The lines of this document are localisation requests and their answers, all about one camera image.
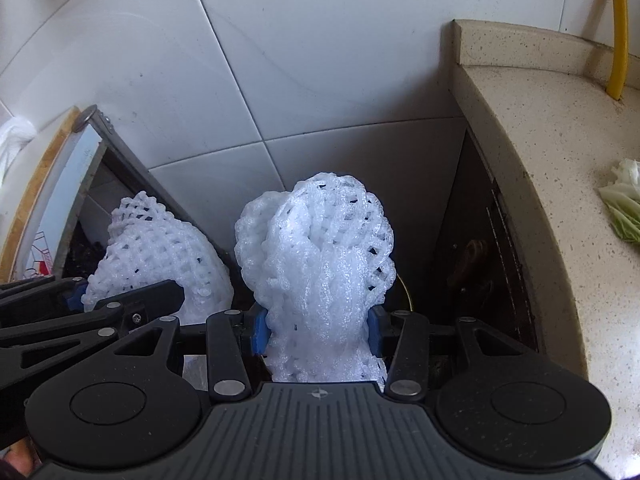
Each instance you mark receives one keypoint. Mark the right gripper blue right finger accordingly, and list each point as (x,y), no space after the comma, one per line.
(390,331)

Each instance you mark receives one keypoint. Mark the wooden board edge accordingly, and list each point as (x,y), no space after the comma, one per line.
(43,194)

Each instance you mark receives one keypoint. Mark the white foam fruit net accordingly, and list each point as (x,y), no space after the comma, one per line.
(317,259)

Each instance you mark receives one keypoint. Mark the napa cabbage leaf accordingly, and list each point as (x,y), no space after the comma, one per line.
(623,201)

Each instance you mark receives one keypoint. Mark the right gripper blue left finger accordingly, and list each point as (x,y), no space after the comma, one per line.
(244,332)

